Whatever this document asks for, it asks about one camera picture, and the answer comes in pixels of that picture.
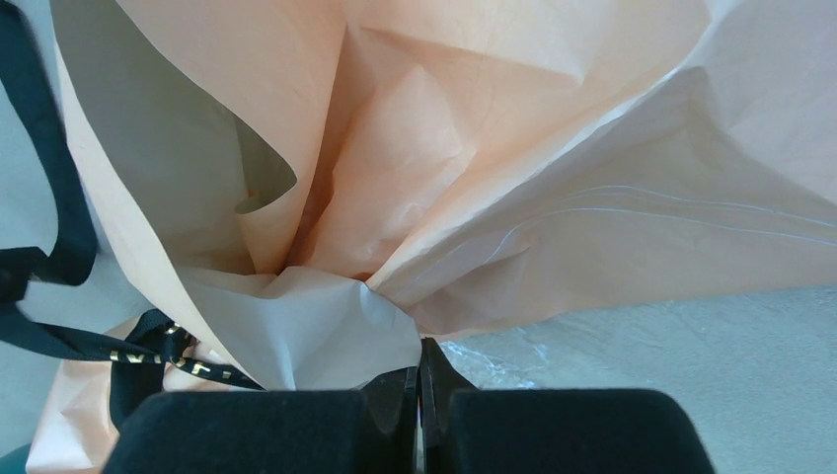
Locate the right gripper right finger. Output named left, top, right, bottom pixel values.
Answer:
left=419, top=338, right=715, bottom=473

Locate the black gold lettered ribbon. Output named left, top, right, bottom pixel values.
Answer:
left=1, top=1, right=260, bottom=428

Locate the orange flower bouquet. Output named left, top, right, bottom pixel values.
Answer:
left=25, top=0, right=837, bottom=474

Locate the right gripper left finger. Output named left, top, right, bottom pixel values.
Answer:
left=104, top=367, right=418, bottom=473

